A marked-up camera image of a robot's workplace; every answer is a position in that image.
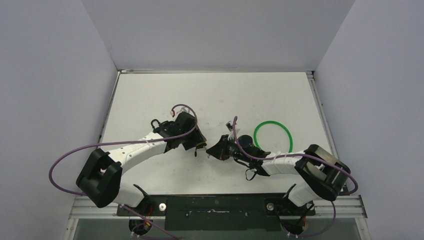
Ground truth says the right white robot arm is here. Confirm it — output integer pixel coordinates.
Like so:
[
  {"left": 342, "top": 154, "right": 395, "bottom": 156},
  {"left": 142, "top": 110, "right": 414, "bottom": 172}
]
[{"left": 206, "top": 135, "right": 351, "bottom": 215}]

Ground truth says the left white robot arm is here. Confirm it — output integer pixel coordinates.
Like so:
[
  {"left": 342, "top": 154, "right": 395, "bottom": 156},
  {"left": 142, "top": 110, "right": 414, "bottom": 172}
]
[{"left": 76, "top": 112, "right": 207, "bottom": 216}]

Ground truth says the green cable lock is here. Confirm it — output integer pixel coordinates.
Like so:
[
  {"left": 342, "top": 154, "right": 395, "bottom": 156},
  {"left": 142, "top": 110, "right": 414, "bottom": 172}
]
[{"left": 253, "top": 120, "right": 294, "bottom": 155}]

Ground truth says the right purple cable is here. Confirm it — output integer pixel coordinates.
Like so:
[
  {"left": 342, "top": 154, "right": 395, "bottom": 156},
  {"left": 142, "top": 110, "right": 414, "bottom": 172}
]
[{"left": 231, "top": 115, "right": 359, "bottom": 196}]

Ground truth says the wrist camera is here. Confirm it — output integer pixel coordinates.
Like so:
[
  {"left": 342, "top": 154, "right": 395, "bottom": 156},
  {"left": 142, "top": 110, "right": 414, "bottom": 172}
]
[
  {"left": 225, "top": 121, "right": 240, "bottom": 138},
  {"left": 170, "top": 108, "right": 186, "bottom": 118}
]

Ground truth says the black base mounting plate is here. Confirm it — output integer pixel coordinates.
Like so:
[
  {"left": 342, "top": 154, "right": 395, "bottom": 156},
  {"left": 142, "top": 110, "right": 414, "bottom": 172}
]
[{"left": 133, "top": 193, "right": 316, "bottom": 231}]

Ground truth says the yellow black padlock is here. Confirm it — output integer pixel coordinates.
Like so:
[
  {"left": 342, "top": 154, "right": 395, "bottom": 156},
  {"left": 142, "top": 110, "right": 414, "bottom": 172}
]
[{"left": 195, "top": 142, "right": 207, "bottom": 149}]

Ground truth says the purple cable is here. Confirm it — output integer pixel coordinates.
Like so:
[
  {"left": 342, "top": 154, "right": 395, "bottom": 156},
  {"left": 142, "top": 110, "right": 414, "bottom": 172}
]
[
  {"left": 48, "top": 103, "right": 199, "bottom": 240},
  {"left": 231, "top": 115, "right": 359, "bottom": 196}
]

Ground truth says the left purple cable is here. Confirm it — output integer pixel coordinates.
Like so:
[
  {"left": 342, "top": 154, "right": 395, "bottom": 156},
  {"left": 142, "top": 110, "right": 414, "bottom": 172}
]
[{"left": 48, "top": 103, "right": 199, "bottom": 240}]

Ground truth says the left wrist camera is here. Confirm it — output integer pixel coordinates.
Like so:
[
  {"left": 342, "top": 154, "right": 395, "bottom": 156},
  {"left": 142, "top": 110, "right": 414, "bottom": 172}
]
[{"left": 170, "top": 108, "right": 186, "bottom": 118}]

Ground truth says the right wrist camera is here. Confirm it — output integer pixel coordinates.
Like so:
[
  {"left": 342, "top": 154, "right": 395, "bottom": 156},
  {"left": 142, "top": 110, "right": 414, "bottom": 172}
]
[{"left": 225, "top": 121, "right": 240, "bottom": 138}]

